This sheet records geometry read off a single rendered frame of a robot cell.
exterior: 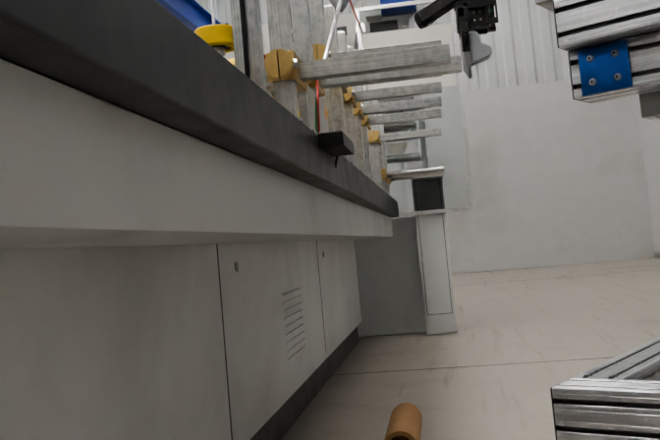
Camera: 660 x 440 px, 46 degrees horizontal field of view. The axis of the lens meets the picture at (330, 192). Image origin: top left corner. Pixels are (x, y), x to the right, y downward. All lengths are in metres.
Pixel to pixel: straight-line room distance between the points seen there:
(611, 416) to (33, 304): 0.89
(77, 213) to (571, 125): 10.25
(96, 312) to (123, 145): 0.44
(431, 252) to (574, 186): 6.63
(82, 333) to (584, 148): 9.91
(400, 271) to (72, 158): 3.75
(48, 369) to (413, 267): 3.43
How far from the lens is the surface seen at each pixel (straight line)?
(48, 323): 0.94
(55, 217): 0.53
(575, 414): 1.39
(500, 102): 10.67
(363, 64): 1.39
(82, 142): 0.58
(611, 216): 10.68
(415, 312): 4.26
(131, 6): 0.59
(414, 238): 4.25
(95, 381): 1.05
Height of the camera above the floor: 0.49
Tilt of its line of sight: 4 degrees up
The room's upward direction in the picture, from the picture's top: 5 degrees counter-clockwise
